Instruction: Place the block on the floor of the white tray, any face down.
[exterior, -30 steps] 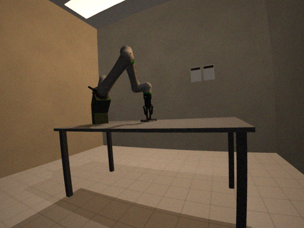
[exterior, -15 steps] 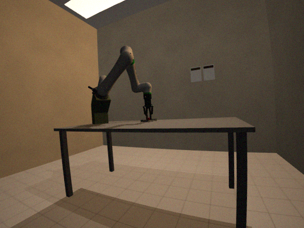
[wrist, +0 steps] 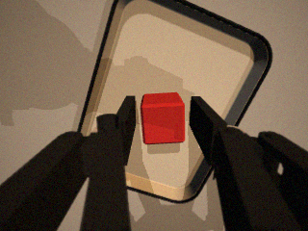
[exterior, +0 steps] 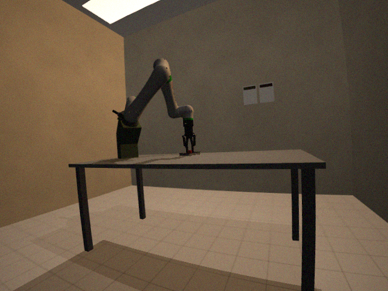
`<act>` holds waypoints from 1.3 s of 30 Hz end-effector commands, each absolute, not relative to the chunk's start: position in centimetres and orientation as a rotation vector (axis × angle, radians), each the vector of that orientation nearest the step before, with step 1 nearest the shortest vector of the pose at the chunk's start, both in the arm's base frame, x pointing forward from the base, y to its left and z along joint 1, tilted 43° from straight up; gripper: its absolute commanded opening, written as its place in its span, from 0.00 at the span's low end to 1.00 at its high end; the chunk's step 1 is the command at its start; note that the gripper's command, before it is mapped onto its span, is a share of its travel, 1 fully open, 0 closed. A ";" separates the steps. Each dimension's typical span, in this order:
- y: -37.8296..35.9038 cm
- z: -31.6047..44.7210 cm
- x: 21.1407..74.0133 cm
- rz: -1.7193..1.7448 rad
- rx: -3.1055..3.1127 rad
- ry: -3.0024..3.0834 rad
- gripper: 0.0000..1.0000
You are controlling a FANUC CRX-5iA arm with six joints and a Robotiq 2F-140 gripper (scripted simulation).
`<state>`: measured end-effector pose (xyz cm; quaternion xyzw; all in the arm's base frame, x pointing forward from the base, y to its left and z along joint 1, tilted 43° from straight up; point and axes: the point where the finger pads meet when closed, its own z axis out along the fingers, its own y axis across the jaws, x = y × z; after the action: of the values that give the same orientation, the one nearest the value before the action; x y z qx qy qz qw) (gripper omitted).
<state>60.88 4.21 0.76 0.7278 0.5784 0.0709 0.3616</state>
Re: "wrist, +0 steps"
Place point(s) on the red cube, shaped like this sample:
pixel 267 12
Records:
pixel 162 118

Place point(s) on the beige rectangular tray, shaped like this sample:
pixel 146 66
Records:
pixel 159 46

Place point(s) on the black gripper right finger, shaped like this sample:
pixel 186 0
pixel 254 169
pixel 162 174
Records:
pixel 244 166

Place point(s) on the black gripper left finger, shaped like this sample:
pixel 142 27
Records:
pixel 37 197

